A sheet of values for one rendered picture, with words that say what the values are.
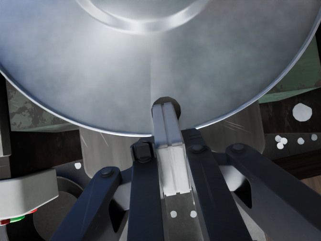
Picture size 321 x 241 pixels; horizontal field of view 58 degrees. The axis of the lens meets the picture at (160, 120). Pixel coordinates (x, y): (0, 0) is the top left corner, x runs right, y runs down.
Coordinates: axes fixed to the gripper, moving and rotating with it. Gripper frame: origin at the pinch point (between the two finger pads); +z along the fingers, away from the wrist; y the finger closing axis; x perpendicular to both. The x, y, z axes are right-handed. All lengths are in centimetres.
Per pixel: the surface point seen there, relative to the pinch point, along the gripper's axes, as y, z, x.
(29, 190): -20.1, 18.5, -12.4
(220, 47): 5.2, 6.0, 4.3
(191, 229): 2, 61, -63
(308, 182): 29, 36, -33
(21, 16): -9.7, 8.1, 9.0
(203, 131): 2.7, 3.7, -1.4
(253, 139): 6.4, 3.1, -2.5
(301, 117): 16.3, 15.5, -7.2
